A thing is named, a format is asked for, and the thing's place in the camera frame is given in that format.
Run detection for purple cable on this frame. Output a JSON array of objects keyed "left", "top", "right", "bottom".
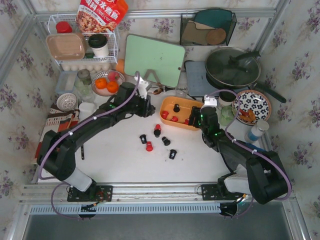
[
  {"left": 204, "top": 89, "right": 293, "bottom": 202},
  {"left": 37, "top": 71, "right": 141, "bottom": 222}
]

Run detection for orange plastic storage basket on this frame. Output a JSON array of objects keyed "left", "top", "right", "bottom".
[{"left": 159, "top": 96, "right": 203, "bottom": 131}]

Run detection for fried food pieces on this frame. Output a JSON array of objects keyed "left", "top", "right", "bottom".
[{"left": 239, "top": 109, "right": 257, "bottom": 123}]

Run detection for glass pan lid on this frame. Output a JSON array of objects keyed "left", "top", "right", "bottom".
[{"left": 205, "top": 46, "right": 262, "bottom": 88}]

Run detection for pink fruit bowl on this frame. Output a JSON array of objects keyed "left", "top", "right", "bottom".
[{"left": 91, "top": 70, "right": 126, "bottom": 97}]

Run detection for egg tray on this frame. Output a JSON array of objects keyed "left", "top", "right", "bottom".
[{"left": 61, "top": 62, "right": 113, "bottom": 73}]

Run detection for pale green glass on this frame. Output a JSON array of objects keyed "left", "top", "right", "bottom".
[{"left": 74, "top": 79, "right": 95, "bottom": 103}]

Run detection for camera mount white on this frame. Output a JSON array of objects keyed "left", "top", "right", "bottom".
[
  {"left": 134, "top": 76, "right": 152, "bottom": 100},
  {"left": 201, "top": 94, "right": 218, "bottom": 109}
]

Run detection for black capsule numbered four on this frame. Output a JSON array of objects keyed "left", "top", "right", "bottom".
[
  {"left": 139, "top": 134, "right": 147, "bottom": 144},
  {"left": 169, "top": 149, "right": 177, "bottom": 160}
]

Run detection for green cutting board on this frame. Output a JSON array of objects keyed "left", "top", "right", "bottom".
[{"left": 124, "top": 34, "right": 186, "bottom": 88}]

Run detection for grey induction cooker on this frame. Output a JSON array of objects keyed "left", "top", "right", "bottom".
[{"left": 184, "top": 60, "right": 218, "bottom": 97}]

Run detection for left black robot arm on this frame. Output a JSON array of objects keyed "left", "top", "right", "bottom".
[{"left": 36, "top": 79, "right": 155, "bottom": 195}]

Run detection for right camera mount white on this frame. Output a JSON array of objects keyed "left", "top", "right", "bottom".
[{"left": 201, "top": 94, "right": 218, "bottom": 109}]

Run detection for copper spoon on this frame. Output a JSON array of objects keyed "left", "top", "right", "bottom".
[{"left": 151, "top": 88, "right": 163, "bottom": 95}]

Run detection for jar with black lid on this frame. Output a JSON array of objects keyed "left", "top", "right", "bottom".
[{"left": 217, "top": 91, "right": 236, "bottom": 110}]

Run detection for orange tangerine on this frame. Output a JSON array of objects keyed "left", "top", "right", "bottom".
[
  {"left": 106, "top": 81, "right": 119, "bottom": 94},
  {"left": 95, "top": 77, "right": 108, "bottom": 90}
]

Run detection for flower patterned plate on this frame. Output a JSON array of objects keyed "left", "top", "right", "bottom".
[{"left": 232, "top": 90, "right": 272, "bottom": 126}]

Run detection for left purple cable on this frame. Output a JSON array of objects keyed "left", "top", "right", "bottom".
[{"left": 37, "top": 71, "right": 141, "bottom": 222}]

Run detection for white wire rack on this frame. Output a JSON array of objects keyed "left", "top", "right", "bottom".
[{"left": 47, "top": 13, "right": 119, "bottom": 65}]

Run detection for grey tinted glass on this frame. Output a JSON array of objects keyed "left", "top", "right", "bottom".
[{"left": 77, "top": 69, "right": 92, "bottom": 85}]

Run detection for pink peach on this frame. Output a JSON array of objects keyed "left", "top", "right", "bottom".
[{"left": 107, "top": 70, "right": 120, "bottom": 82}]

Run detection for metal cutting board stand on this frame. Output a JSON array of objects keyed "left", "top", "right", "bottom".
[{"left": 143, "top": 69, "right": 163, "bottom": 87}]

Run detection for clear bottle blue label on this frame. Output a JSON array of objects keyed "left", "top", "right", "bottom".
[{"left": 245, "top": 119, "right": 270, "bottom": 143}]

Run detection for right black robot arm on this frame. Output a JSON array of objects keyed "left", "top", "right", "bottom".
[{"left": 188, "top": 106, "right": 292, "bottom": 205}]

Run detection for left camera mount white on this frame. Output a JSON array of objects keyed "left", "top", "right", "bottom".
[{"left": 134, "top": 76, "right": 152, "bottom": 100}]

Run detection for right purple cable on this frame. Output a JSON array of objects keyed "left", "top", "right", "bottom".
[{"left": 204, "top": 89, "right": 293, "bottom": 202}]

